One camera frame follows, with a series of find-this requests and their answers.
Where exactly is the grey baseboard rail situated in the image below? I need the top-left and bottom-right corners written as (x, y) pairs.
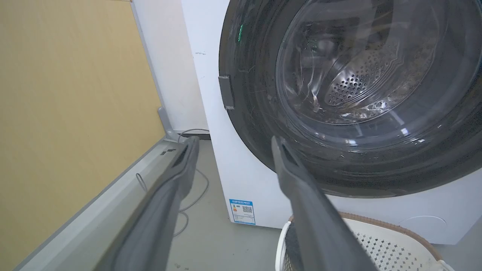
top-left (15, 107), bottom-right (181, 271)

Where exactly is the grey power cable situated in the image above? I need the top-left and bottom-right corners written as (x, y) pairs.
top-left (136, 129), bottom-right (210, 238)

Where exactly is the blue energy label sticker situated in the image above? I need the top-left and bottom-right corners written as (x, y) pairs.
top-left (229, 199), bottom-right (256, 225)

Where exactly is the white washing machine body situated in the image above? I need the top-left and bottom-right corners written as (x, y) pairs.
top-left (181, 0), bottom-right (482, 245)

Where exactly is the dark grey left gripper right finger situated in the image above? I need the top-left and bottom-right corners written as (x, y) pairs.
top-left (271, 136), bottom-right (378, 271)

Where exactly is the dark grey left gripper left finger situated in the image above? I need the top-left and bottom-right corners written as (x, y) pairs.
top-left (95, 136), bottom-right (200, 271)

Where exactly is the round dark glass washer door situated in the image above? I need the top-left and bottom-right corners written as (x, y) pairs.
top-left (218, 0), bottom-right (482, 199)

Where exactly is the white perforated laundry basket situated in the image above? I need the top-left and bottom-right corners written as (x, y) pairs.
top-left (275, 212), bottom-right (455, 271)

